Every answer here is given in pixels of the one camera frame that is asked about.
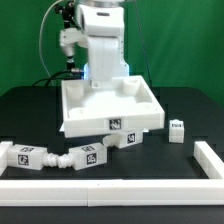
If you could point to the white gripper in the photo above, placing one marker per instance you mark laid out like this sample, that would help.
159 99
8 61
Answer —
103 59

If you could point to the white square tabletop tray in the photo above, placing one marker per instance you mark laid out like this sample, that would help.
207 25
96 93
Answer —
122 104

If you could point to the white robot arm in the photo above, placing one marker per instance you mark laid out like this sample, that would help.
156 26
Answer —
102 24

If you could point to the white U-shaped fence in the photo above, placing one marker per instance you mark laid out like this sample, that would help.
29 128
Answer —
118 192

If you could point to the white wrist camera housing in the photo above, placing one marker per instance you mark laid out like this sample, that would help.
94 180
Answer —
69 38

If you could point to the black camera stand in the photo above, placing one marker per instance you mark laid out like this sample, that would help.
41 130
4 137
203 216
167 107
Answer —
67 13

